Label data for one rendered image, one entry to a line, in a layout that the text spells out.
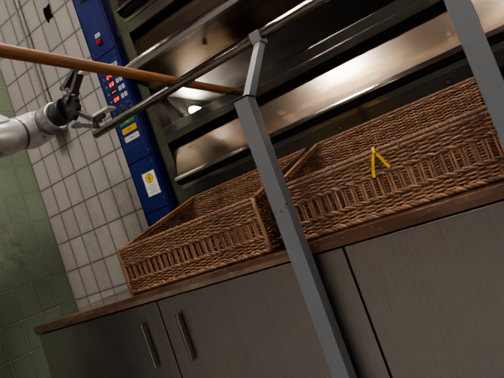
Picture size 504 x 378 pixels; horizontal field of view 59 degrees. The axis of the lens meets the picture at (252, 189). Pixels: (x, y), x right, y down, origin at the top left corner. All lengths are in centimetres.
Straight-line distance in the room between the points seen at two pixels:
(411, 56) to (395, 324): 85
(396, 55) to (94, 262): 167
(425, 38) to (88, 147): 155
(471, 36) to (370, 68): 69
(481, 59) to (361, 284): 52
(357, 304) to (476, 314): 24
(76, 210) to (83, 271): 31
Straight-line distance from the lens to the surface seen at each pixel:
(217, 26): 173
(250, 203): 116
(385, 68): 155
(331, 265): 106
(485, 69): 92
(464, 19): 94
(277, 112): 168
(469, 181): 103
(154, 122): 200
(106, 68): 129
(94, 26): 225
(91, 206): 231
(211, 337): 129
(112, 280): 231
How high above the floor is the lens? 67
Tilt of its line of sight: 4 degrees up
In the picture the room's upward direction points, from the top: 20 degrees counter-clockwise
